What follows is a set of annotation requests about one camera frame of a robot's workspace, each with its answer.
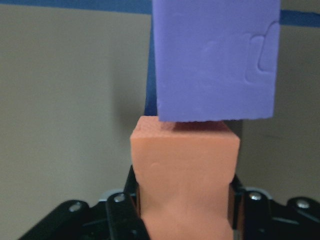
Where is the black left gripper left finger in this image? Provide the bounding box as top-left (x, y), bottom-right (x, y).
top-left (105, 166), bottom-right (150, 240)

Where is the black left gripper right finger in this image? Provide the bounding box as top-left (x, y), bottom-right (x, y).
top-left (227, 175), bottom-right (275, 240)

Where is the purple foam block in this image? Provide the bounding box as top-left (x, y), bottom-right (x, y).
top-left (152, 0), bottom-right (281, 122)

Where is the orange foam block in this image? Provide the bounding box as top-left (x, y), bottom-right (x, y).
top-left (130, 116), bottom-right (240, 240)

